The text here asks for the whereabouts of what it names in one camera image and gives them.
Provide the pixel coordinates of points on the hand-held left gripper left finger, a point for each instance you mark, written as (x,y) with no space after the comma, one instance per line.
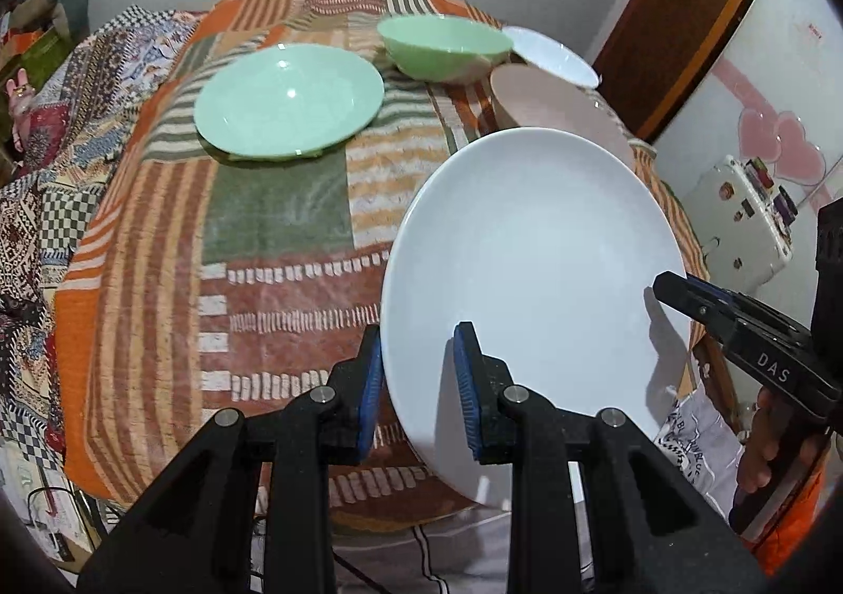
(372,384)

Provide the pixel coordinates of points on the white printed plastic bag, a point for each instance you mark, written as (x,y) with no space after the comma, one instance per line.
(698,456)

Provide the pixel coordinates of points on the person's right hand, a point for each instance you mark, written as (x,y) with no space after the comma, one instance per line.
(764,442)

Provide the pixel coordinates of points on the white cabinet with pink hearts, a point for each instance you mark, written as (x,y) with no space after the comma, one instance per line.
(777,54)

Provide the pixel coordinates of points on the brown wooden door frame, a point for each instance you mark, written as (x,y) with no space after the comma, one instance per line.
(685,8)

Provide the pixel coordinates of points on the white bowl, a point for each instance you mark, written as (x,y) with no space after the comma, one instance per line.
(550,55)

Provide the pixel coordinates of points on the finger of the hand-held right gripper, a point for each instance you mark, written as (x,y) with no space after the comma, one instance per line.
(685,294)
(770,324)

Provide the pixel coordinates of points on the white plate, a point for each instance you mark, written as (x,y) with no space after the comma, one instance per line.
(527,238)

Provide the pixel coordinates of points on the white cloth with black lines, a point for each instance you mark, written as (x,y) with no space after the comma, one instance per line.
(448,554)

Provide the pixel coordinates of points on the orange striped blanket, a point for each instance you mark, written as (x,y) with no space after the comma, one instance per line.
(276,278)

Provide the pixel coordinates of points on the green cardboard box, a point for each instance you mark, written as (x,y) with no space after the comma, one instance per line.
(36,54)

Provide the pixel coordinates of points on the pink rabbit toy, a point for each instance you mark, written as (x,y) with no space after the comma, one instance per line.
(20,87)

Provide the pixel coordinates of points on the green bowl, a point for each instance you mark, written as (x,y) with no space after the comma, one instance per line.
(441,44)

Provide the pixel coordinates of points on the green plate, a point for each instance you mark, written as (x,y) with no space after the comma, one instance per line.
(283,100)

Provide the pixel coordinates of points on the white stickered case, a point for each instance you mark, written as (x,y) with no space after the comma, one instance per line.
(731,225)

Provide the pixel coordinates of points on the patchwork patterned quilt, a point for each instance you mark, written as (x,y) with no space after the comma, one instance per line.
(99,107)

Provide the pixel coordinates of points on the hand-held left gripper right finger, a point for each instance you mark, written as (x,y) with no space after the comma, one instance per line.
(464,390)

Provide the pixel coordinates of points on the pink bowl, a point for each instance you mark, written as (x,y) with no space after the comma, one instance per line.
(540,100)

